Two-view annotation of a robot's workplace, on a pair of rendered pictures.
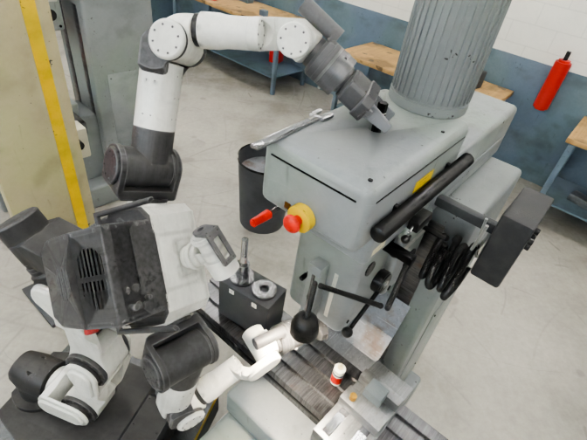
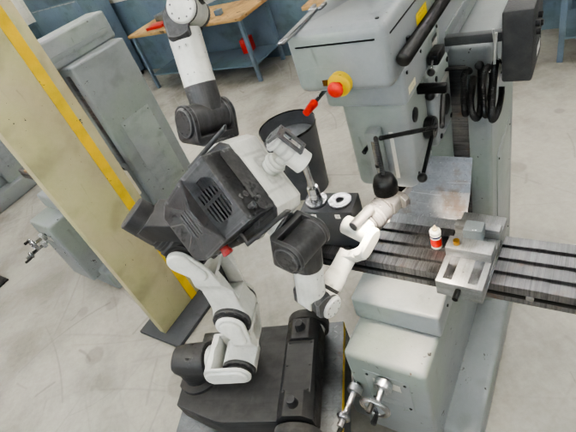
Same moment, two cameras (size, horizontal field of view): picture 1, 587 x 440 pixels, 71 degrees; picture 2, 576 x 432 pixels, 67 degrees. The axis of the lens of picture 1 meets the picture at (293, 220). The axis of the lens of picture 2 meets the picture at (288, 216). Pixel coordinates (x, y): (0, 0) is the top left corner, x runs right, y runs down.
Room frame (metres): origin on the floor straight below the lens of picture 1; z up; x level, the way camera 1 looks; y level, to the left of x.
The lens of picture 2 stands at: (-0.36, 0.08, 2.22)
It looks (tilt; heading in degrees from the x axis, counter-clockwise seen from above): 38 degrees down; 8
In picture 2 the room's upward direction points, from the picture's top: 22 degrees counter-clockwise
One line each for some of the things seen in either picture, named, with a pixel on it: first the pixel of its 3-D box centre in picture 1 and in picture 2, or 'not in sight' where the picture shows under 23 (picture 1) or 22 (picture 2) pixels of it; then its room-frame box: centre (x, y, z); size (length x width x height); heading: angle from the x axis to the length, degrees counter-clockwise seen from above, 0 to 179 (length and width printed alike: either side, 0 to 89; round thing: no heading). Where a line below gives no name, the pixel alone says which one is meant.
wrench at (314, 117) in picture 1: (293, 128); (302, 22); (0.78, 0.03, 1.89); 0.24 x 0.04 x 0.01; 148
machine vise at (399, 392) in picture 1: (364, 409); (472, 250); (0.69, -0.33, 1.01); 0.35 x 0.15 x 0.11; 142
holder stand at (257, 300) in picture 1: (252, 299); (333, 218); (1.02, 0.11, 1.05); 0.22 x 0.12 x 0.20; 64
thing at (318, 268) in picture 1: (313, 290); (378, 159); (0.76, -0.08, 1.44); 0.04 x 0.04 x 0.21; 55
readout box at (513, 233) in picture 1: (513, 237); (524, 33); (0.90, -0.59, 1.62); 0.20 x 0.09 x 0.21; 145
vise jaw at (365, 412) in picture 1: (362, 409); (470, 249); (0.67, -0.31, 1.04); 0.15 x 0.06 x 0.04; 52
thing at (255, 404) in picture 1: (305, 386); (413, 268); (0.85, -0.15, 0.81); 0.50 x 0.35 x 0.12; 145
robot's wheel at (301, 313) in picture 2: not in sight; (309, 325); (0.96, 0.38, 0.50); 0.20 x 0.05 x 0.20; 78
